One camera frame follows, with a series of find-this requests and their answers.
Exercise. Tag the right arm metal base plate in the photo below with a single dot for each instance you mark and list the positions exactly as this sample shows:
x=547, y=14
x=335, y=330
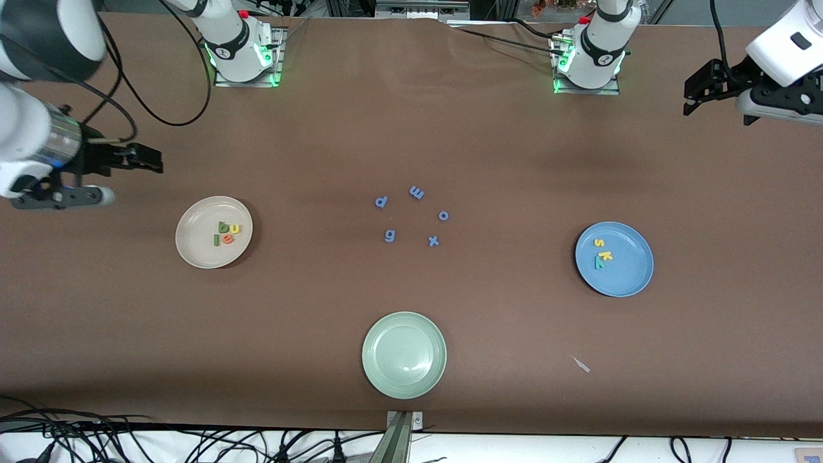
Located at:
x=276, y=58

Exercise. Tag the blue letter m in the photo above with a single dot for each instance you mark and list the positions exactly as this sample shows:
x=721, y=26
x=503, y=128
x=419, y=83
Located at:
x=416, y=192

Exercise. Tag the blue plate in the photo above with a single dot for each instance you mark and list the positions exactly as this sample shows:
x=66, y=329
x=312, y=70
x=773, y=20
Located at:
x=630, y=270

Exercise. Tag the grey power strip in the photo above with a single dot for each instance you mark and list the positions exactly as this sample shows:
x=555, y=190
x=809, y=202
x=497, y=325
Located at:
x=421, y=9

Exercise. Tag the orange object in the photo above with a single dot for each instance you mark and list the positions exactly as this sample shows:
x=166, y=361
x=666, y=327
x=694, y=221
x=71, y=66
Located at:
x=539, y=6

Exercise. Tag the blue letter g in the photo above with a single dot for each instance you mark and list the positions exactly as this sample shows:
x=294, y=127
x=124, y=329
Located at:
x=389, y=236

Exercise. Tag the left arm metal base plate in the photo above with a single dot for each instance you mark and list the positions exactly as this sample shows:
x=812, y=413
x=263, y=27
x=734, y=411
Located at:
x=588, y=91

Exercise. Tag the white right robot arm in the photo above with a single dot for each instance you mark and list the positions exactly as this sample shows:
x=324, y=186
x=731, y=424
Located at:
x=26, y=135

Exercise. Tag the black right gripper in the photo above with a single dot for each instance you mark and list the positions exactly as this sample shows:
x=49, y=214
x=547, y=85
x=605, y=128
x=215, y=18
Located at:
x=96, y=160

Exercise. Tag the blue letter p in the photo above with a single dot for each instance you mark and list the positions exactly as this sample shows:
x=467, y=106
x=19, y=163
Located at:
x=381, y=202

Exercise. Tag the beige brown plate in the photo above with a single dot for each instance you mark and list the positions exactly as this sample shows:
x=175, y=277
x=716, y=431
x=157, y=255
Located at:
x=196, y=247

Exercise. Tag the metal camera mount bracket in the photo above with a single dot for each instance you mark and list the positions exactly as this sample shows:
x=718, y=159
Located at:
x=398, y=437

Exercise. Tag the green letter b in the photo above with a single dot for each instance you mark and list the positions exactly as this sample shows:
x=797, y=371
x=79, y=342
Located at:
x=223, y=227

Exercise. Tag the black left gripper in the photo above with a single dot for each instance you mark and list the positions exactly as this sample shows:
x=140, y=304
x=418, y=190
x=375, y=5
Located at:
x=731, y=75

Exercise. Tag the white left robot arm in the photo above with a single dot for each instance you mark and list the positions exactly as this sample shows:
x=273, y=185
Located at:
x=601, y=45

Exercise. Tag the pale green plate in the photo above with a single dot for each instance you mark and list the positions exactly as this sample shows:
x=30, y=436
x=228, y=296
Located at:
x=404, y=355

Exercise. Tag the yellow letter k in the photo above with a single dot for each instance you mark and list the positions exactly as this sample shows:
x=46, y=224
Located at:
x=605, y=254

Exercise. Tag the small white paper scrap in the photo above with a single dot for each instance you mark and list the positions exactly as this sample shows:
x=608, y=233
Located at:
x=580, y=364

